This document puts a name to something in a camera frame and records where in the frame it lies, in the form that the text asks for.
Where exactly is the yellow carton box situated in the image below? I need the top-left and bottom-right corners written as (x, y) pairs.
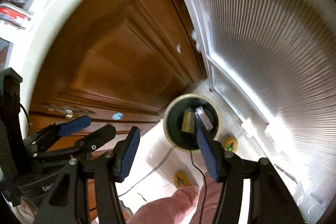
top-left (181, 108), bottom-right (195, 134)

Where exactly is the red white snack box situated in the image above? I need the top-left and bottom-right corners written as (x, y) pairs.
top-left (196, 106), bottom-right (213, 131)

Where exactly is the round green trash bin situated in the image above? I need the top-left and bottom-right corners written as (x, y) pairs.
top-left (163, 93), bottom-right (221, 151)

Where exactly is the yellow slipper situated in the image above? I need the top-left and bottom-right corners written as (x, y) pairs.
top-left (221, 136), bottom-right (238, 153)
top-left (173, 170), bottom-right (198, 189)

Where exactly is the blue round cabinet knob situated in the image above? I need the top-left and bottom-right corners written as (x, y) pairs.
top-left (112, 112), bottom-right (123, 121)

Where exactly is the pink trouser leg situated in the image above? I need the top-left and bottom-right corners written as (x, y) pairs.
top-left (190, 172), bottom-right (223, 224)
top-left (126, 185), bottom-right (199, 223)

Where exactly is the brown wooden cabinet door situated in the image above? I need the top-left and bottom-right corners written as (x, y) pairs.
top-left (29, 0), bottom-right (206, 149)

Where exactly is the thin black cable on floor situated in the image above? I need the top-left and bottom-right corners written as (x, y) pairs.
top-left (188, 148), bottom-right (208, 224)

